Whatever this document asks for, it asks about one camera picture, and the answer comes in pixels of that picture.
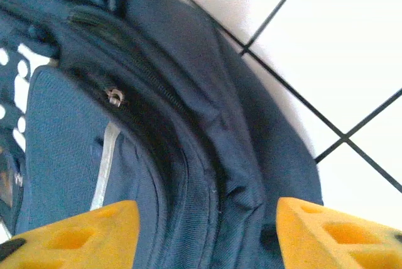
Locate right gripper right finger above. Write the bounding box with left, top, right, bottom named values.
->
left=275, top=196, right=402, bottom=269

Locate navy blue backpack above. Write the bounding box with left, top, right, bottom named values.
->
left=0, top=0, right=324, bottom=269

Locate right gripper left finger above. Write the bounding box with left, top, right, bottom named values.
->
left=0, top=199, right=141, bottom=269

